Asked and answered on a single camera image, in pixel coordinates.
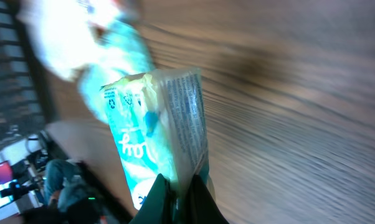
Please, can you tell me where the small teal tissue pack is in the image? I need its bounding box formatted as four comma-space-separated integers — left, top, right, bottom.
100, 67, 209, 210

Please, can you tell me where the teal tissue pouch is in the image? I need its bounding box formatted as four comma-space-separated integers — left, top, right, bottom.
78, 21, 155, 124

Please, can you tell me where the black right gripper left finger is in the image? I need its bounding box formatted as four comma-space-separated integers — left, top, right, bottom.
129, 174, 175, 224

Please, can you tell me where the dark grey mesh basket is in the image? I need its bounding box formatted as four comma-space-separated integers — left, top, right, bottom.
0, 1, 55, 150

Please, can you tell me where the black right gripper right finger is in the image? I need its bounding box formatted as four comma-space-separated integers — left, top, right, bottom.
180, 175, 229, 224

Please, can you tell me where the beige glossy plastic package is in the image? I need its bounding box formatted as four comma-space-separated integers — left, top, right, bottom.
16, 0, 141, 82

